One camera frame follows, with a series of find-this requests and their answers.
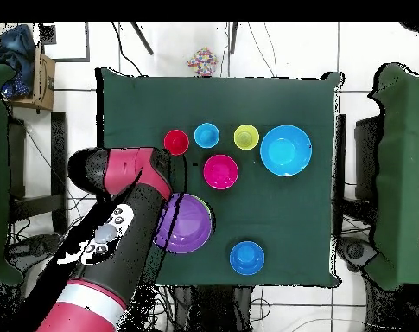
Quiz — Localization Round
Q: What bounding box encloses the purple bowl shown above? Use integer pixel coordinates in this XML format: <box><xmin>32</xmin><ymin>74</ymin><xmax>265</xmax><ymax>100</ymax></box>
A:
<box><xmin>152</xmin><ymin>192</ymin><xmax>213</xmax><ymax>256</ymax></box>

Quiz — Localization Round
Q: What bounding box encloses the pink bowl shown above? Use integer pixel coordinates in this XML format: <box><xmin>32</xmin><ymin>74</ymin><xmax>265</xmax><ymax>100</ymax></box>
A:
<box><xmin>202</xmin><ymin>154</ymin><xmax>239</xmax><ymax>191</ymax></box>

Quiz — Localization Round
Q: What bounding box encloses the light blue cup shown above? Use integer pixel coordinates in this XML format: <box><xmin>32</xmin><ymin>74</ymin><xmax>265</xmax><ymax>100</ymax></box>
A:
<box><xmin>194</xmin><ymin>122</ymin><xmax>221</xmax><ymax>150</ymax></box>

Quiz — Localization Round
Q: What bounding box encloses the red cup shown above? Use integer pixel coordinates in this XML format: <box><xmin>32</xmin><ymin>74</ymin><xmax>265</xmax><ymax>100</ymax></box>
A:
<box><xmin>162</xmin><ymin>129</ymin><xmax>190</xmax><ymax>156</ymax></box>

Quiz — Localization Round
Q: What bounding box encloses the yellow cup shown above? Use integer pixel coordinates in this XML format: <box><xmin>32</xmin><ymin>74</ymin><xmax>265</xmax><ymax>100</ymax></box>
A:
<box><xmin>233</xmin><ymin>124</ymin><xmax>260</xmax><ymax>151</ymax></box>

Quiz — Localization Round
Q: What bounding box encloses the dark green tablecloth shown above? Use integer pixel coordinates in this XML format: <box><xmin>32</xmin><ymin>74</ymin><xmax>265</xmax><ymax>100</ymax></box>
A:
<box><xmin>96</xmin><ymin>67</ymin><xmax>345</xmax><ymax>288</ymax></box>

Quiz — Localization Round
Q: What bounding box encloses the large light blue bowl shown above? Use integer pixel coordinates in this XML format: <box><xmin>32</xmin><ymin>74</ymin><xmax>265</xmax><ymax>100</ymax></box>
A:
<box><xmin>259</xmin><ymin>124</ymin><xmax>313</xmax><ymax>177</ymax></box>

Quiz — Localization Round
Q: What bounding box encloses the small dark blue bowl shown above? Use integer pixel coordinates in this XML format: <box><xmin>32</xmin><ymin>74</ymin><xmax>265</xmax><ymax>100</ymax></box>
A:
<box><xmin>229</xmin><ymin>240</ymin><xmax>266</xmax><ymax>277</ymax></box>

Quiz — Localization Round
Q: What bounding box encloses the colourful patterned box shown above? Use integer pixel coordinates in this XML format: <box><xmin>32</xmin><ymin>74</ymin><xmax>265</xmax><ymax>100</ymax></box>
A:
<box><xmin>186</xmin><ymin>47</ymin><xmax>219</xmax><ymax>78</ymax></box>

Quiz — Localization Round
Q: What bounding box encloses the black tripod leg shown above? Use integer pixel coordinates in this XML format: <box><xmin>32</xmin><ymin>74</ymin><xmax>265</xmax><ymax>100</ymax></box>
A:
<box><xmin>130</xmin><ymin>22</ymin><xmax>155</xmax><ymax>56</ymax></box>
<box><xmin>229</xmin><ymin>22</ymin><xmax>239</xmax><ymax>55</ymax></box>

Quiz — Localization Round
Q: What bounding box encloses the black stool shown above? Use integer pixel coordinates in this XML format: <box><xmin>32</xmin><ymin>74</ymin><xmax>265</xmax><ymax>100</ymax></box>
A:
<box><xmin>353</xmin><ymin>114</ymin><xmax>385</xmax><ymax>202</ymax></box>
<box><xmin>8</xmin><ymin>111</ymin><xmax>69</xmax><ymax>234</ymax></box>

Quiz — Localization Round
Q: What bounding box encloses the cardboard box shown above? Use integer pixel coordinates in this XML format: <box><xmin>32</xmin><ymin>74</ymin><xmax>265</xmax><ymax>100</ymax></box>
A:
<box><xmin>8</xmin><ymin>51</ymin><xmax>57</xmax><ymax>112</ymax></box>

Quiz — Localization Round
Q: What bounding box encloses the blue denim cloth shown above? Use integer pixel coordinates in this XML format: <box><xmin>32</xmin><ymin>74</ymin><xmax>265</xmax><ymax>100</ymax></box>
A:
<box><xmin>0</xmin><ymin>23</ymin><xmax>36</xmax><ymax>99</ymax></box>

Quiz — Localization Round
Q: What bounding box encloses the black cable tangle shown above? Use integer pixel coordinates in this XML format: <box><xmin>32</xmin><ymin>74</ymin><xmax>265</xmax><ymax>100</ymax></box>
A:
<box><xmin>8</xmin><ymin>186</ymin><xmax>99</xmax><ymax>250</ymax></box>

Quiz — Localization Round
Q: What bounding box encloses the grey pedestal foot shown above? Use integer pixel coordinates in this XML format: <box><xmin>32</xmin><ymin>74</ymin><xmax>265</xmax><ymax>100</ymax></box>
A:
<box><xmin>6</xmin><ymin>233</ymin><xmax>62</xmax><ymax>265</ymax></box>
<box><xmin>336</xmin><ymin>236</ymin><xmax>377</xmax><ymax>271</ymax></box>

